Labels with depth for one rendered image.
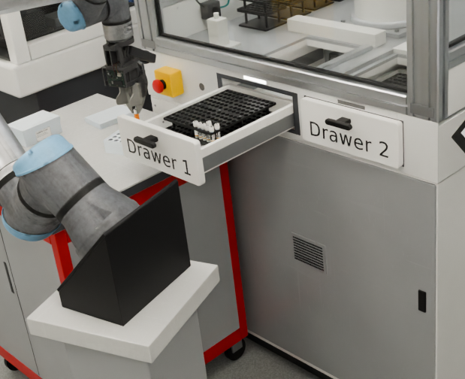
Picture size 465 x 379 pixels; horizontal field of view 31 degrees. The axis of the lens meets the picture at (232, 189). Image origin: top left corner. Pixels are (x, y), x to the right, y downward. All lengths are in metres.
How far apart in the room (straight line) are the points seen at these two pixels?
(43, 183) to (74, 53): 1.22
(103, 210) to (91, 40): 1.31
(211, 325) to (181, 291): 0.84
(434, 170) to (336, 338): 0.69
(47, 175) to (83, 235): 0.13
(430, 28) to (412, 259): 0.57
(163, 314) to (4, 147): 0.48
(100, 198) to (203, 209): 0.76
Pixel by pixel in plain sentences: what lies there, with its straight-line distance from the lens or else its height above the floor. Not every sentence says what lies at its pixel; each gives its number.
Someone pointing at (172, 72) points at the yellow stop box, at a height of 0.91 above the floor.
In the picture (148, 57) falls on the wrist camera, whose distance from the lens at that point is 2.29.
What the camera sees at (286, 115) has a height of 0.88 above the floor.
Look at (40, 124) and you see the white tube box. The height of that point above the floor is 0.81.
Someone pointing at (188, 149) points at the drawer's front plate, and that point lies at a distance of 1.91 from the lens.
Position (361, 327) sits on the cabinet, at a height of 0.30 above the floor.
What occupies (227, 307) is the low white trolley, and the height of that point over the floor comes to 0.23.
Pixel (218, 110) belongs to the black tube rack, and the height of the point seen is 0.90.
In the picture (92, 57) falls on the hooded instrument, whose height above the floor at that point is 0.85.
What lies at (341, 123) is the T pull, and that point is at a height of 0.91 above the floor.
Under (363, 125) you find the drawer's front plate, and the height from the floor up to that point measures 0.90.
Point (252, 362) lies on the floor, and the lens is 2.69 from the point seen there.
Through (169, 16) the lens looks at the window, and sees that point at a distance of 2.41.
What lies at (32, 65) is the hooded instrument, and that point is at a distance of 2.72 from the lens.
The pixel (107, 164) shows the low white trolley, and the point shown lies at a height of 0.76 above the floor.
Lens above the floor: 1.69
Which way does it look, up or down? 27 degrees down
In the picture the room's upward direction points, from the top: 7 degrees counter-clockwise
